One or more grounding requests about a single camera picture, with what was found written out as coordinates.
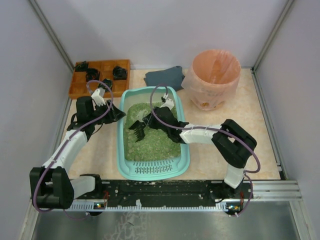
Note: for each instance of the wooden compartment tray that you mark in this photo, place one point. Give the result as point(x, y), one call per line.
point(78, 86)

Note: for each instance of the black rail base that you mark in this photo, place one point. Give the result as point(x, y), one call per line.
point(168, 193)

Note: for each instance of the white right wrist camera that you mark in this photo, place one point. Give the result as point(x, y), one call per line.
point(167, 102)

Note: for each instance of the black slotted litter scoop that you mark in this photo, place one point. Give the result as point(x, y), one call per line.
point(138, 128)

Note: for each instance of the orange bagged trash bin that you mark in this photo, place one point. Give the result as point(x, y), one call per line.
point(212, 78)

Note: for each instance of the teal plastic litter box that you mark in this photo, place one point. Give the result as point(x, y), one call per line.
point(156, 156)

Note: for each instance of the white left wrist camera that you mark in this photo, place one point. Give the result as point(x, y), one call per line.
point(98, 97)

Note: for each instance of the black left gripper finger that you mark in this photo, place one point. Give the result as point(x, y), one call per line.
point(117, 114)
point(110, 106)

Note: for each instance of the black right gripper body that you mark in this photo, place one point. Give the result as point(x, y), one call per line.
point(150, 121)

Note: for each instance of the dark patterned rolled cloth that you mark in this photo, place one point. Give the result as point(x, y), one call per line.
point(108, 82)

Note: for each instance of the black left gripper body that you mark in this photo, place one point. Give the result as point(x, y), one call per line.
point(110, 113)

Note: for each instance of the folded dark grey cloth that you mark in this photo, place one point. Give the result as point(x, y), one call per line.
point(171, 77)

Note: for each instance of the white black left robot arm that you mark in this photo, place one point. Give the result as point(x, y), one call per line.
point(50, 186)

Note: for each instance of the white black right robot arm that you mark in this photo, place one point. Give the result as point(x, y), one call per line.
point(232, 141)

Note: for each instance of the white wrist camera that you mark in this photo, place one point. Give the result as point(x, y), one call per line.
point(98, 97)
point(167, 102)

